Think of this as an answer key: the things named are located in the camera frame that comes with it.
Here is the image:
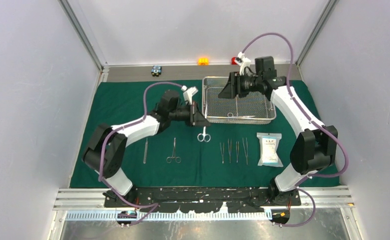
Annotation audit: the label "yellow toy block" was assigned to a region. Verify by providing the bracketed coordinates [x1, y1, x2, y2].
[197, 57, 209, 66]

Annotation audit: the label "blue owl toy block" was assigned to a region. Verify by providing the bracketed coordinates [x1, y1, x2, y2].
[151, 65, 162, 77]

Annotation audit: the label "green surgical drape cloth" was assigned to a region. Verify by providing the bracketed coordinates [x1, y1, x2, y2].
[80, 82, 296, 187]

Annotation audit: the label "long steel probe rod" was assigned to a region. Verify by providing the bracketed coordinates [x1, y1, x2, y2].
[143, 138, 149, 164]

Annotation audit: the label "metal mesh instrument tray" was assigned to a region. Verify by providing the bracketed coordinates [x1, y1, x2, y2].
[202, 76, 277, 125]

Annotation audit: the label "steel surgical forceps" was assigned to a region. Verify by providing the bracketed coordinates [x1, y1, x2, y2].
[219, 142, 225, 164]

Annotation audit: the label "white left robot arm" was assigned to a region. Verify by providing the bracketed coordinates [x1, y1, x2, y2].
[82, 86, 211, 207]

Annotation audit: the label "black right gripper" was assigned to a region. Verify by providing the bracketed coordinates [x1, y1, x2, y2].
[218, 71, 261, 100]

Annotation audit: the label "steel ring-handled scissors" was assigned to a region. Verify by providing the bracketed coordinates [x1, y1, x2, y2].
[197, 126, 211, 143]

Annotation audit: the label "steel ring-handled hemostat clamp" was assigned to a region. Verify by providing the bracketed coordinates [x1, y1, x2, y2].
[166, 138, 181, 164]

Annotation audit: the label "steel needle holder clamp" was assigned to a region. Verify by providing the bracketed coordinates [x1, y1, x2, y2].
[235, 141, 240, 163]

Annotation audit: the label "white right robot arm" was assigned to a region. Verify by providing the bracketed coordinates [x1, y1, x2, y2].
[218, 53, 338, 205]

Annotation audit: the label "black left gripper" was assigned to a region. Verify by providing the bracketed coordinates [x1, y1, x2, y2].
[169, 101, 210, 127]

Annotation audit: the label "red toy block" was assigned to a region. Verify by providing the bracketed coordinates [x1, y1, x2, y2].
[231, 57, 239, 65]

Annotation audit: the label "white sterile packet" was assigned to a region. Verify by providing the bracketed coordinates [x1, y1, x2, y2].
[256, 132, 283, 168]

